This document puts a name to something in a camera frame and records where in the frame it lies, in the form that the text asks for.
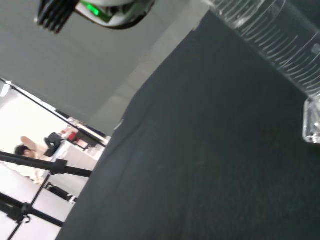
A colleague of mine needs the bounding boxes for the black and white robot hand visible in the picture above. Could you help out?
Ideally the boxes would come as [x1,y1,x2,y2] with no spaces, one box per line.
[34,0,156,35]

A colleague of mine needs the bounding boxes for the person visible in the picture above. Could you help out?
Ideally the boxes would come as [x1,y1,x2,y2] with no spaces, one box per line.
[14,135,51,161]

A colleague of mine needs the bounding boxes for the black bench cloth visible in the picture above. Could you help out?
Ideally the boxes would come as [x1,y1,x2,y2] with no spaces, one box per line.
[56,9,320,240]

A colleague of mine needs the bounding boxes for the black tripod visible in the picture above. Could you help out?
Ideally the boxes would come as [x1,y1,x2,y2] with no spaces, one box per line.
[0,149,94,240]

